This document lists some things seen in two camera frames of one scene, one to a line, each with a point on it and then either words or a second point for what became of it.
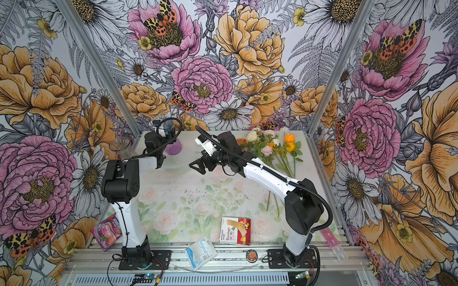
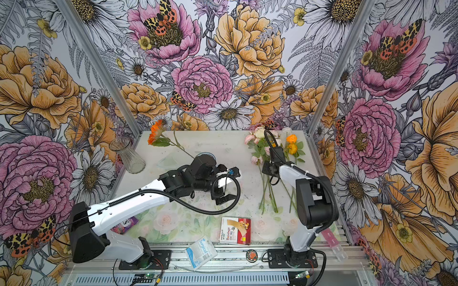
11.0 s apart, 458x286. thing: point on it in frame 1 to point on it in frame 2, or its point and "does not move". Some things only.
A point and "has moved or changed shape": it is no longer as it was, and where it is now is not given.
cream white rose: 252,136 to 260,131
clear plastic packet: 200,252 does not move
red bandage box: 235,231 does not move
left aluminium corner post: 77,21 does not move
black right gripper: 205,157 to 265,168
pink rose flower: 270,132 has moved or changed shape
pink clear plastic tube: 337,249 does not move
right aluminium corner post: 364,12 does not move
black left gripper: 169,141 to 220,200
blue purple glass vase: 175,148 has moved or changed shape
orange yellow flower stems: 292,148 does not move
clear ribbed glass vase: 123,146 does not move
